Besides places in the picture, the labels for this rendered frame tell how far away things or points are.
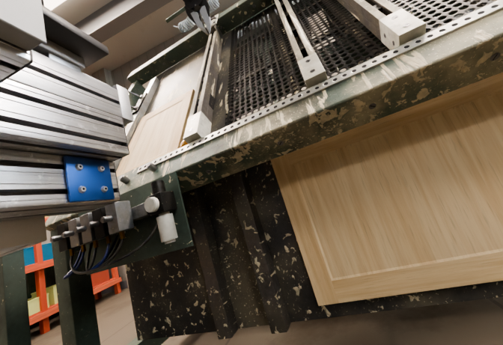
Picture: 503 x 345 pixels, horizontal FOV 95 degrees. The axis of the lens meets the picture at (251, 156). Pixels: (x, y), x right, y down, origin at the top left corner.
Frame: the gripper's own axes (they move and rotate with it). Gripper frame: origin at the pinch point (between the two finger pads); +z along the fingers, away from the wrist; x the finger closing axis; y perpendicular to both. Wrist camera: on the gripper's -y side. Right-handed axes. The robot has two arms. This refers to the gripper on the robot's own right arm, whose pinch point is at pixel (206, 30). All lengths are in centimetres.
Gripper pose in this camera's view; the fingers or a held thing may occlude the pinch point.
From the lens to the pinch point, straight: 102.7
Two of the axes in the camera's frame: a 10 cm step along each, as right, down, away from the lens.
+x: -9.1, 3.4, 2.4
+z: 3.9, 8.8, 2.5
